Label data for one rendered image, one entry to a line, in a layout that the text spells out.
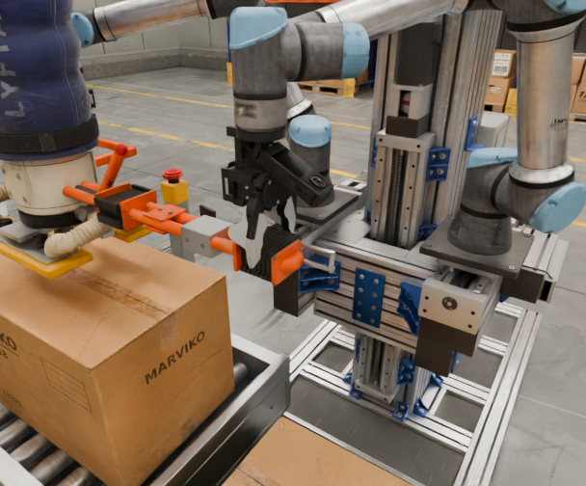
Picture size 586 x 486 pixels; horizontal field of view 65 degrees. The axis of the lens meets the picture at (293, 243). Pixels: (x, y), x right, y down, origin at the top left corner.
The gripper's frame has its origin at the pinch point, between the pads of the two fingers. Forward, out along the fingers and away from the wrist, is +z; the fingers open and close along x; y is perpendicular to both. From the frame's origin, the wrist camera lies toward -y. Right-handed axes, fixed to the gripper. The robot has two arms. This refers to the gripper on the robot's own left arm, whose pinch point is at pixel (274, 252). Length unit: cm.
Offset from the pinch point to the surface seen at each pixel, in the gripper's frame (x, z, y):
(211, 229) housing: 1.4, -1.3, 12.2
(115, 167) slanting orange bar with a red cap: 1.6, -7.7, 36.3
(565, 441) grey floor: -115, 120, -59
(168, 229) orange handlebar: 3.7, 0.2, 20.7
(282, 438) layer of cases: -16, 66, 10
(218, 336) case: -16, 42, 30
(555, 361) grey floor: -164, 119, -49
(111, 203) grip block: 5.7, -2.2, 33.6
